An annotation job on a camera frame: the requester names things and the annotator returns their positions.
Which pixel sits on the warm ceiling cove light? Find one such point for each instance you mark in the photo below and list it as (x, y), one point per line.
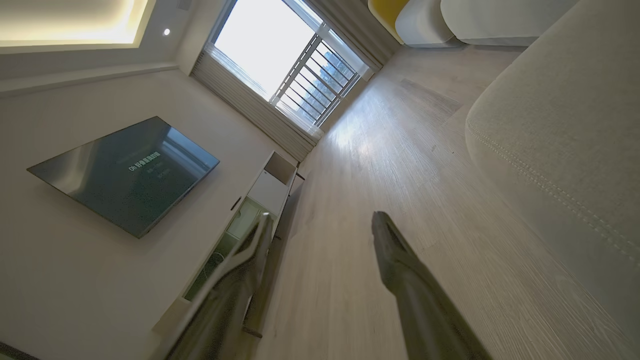
(70, 22)

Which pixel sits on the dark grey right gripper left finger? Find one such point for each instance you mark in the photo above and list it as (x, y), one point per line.
(227, 300)

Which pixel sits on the beige pleated curtain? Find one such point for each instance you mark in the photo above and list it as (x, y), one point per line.
(355, 30)
(255, 107)

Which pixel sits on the black wall-mounted television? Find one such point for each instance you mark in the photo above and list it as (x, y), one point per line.
(130, 175)

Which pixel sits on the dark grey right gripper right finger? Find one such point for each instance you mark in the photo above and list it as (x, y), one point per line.
(425, 310)

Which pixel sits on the large bright window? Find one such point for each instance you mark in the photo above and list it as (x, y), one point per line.
(265, 45)

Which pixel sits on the yellow cushion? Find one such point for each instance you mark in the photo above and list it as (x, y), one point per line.
(386, 12)

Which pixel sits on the grey balcony railing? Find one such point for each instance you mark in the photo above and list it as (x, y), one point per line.
(317, 82)

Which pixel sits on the grey sofa cushion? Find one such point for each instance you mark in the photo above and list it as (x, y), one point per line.
(570, 140)

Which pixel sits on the white low TV cabinet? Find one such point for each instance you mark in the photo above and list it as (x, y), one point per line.
(267, 192)

